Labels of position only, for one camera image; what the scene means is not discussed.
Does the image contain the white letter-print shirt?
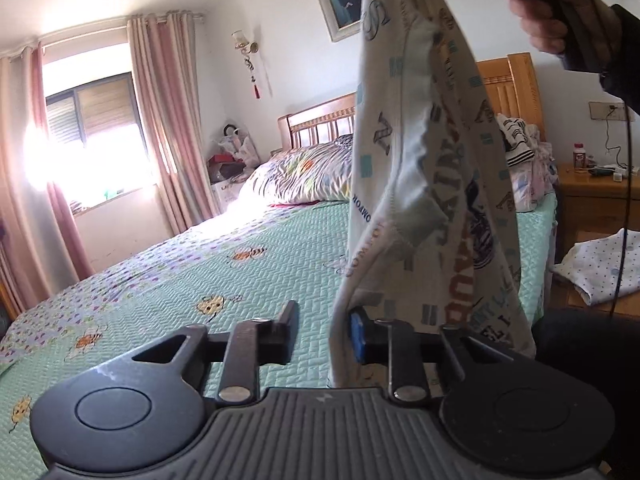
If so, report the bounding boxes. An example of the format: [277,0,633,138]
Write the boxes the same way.
[329,0,536,388]

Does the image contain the right forearm black sleeve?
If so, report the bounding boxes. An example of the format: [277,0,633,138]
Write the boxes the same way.
[600,4,640,114]

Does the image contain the striped folded clothes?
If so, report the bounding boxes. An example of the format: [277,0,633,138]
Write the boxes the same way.
[496,113,558,212]

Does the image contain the person's right hand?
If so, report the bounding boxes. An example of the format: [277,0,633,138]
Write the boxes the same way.
[506,0,622,68]

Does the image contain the green quilted bee bedspread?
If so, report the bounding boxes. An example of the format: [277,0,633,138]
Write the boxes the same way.
[0,192,559,480]

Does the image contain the wooden headboard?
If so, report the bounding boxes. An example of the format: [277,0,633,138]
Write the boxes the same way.
[278,52,546,151]

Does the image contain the white medicine bottle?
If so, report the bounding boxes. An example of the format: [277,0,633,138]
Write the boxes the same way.
[573,143,587,172]

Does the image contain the floral pillow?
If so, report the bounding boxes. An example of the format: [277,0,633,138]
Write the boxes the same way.
[239,134,354,206]

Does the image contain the plush toy pile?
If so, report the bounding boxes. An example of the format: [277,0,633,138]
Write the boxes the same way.
[207,124,262,183]

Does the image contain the white dotted cloth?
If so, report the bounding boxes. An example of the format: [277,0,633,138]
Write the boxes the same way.
[552,229,640,307]

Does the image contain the pink curtain left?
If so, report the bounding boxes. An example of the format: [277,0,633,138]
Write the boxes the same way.
[1,46,92,318]

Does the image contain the pink curtain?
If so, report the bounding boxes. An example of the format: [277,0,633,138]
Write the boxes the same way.
[127,11,217,234]
[1,46,92,318]

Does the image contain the pink curtain right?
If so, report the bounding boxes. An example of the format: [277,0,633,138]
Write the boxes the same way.
[127,11,217,234]

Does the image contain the wall power outlet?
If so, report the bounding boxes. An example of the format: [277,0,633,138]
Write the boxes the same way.
[588,101,634,122]

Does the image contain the black cable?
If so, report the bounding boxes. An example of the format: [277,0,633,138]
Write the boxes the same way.
[579,0,637,321]

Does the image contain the wall lamp with tassel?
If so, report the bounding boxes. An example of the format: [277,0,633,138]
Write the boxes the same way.
[231,29,262,100]

